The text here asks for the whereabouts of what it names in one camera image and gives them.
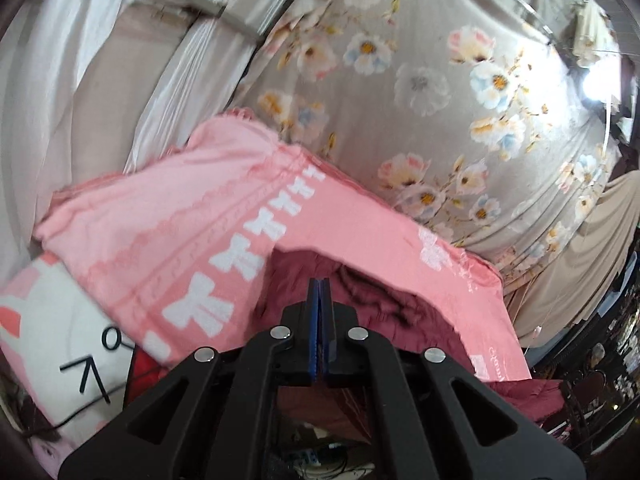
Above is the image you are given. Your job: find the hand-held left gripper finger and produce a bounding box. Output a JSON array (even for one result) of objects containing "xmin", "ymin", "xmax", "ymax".
[
  {"xmin": 57, "ymin": 277, "xmax": 321, "ymax": 480},
  {"xmin": 320, "ymin": 279, "xmax": 586, "ymax": 480}
]

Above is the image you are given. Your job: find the maroon puffer jacket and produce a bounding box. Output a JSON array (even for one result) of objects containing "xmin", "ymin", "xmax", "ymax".
[{"xmin": 255, "ymin": 247, "xmax": 566, "ymax": 443}]

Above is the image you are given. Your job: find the pink printed blanket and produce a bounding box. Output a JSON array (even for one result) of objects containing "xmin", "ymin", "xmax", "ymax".
[{"xmin": 32, "ymin": 107, "xmax": 532, "ymax": 383}]

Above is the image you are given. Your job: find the grey floral bed sheet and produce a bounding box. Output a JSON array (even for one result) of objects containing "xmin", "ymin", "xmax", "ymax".
[{"xmin": 232, "ymin": 0, "xmax": 626, "ymax": 281}]

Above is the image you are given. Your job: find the white pink cartoon cushion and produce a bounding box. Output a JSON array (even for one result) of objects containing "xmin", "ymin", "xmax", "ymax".
[{"xmin": 0, "ymin": 252, "xmax": 138, "ymax": 478}]

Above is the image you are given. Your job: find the beige cloth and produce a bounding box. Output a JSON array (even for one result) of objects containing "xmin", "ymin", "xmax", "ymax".
[{"xmin": 502, "ymin": 170, "xmax": 640, "ymax": 348}]

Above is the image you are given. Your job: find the grey curtain tie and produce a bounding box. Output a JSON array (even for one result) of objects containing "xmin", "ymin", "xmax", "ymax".
[{"xmin": 197, "ymin": 2, "xmax": 263, "ymax": 38}]

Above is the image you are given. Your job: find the white satin curtain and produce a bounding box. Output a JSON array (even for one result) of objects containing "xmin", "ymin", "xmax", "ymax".
[{"xmin": 0, "ymin": 0, "xmax": 263, "ymax": 261}]

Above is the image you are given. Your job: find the hanging white cloth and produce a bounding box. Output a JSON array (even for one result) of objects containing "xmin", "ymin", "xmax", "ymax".
[{"xmin": 574, "ymin": 0, "xmax": 617, "ymax": 67}]

